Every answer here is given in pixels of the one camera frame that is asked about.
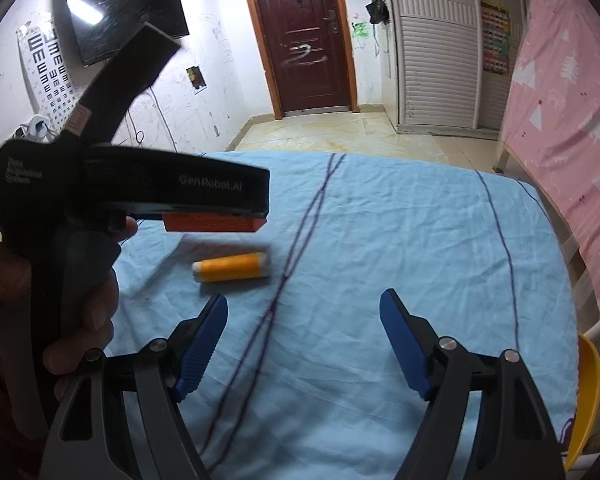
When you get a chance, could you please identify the wall-mounted black television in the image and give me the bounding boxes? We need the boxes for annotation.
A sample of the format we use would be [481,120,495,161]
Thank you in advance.
[66,0,189,66]

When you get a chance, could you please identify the white metal chair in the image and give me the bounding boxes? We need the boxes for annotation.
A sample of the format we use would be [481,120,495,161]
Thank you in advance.
[570,319,600,471]

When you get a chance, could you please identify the person's left hand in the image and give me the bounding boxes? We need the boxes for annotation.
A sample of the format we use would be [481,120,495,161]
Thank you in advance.
[0,241,119,479]

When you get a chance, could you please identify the pink tree-print bed curtain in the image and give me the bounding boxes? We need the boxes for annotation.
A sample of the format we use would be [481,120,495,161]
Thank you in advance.
[502,0,600,308]

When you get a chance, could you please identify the colourful wall chart poster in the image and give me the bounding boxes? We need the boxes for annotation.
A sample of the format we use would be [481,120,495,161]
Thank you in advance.
[481,1,510,76]

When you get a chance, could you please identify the yellow plastic basin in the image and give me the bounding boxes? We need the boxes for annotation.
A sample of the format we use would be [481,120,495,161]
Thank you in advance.
[564,333,600,471]

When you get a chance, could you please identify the dark red door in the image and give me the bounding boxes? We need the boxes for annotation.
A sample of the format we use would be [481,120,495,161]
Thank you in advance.
[247,0,360,119]

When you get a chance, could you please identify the white louvered wardrobe door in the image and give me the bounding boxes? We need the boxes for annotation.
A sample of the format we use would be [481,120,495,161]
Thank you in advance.
[391,0,481,129]

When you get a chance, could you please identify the light blue bed sheet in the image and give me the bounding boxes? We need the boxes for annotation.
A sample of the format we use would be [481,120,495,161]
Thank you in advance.
[108,152,578,479]

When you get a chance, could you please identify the eye test chart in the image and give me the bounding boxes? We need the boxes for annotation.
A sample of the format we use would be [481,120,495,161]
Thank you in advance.
[16,13,79,132]

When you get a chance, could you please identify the orange cylindrical tube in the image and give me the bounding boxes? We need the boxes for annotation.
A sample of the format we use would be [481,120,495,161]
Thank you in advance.
[192,252,268,283]

